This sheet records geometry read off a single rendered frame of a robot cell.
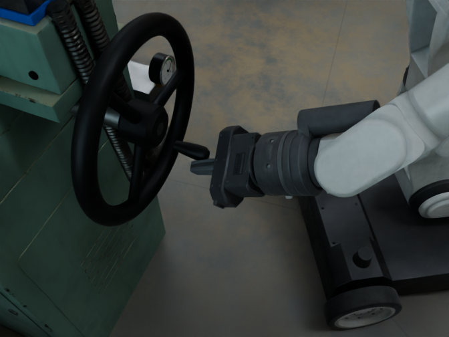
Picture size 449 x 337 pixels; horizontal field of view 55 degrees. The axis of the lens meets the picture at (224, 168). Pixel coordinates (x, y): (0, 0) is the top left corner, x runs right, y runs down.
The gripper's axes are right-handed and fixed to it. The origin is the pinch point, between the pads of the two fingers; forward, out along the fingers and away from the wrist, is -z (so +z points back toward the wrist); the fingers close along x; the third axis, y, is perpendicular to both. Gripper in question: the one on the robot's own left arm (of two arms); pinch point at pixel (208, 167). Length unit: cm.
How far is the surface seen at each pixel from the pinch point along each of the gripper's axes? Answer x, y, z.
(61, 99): 1.3, 22.9, -5.8
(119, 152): 0.1, 8.4, -11.4
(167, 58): 24.0, -1.9, -17.4
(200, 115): 48, -67, -67
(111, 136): 1.3, 11.8, -9.7
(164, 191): 12, -54, -65
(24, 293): -23.6, 5.3, -31.9
